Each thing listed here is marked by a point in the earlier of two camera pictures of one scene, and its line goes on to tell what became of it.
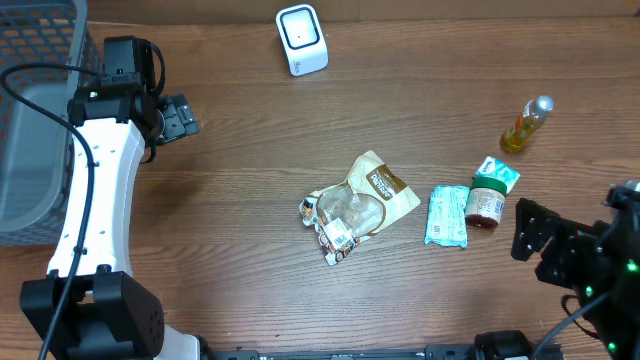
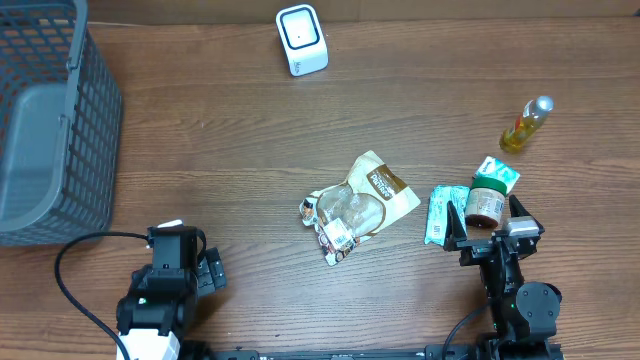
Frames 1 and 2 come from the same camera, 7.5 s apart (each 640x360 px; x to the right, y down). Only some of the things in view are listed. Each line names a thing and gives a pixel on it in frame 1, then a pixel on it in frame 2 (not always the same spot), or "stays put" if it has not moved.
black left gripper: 181,119 to 209,272
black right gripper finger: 533,225 to 455,230
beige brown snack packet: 370,200 stays put
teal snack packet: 446,217 stays put
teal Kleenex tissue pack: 492,168 stays put
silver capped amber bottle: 528,121 stays put
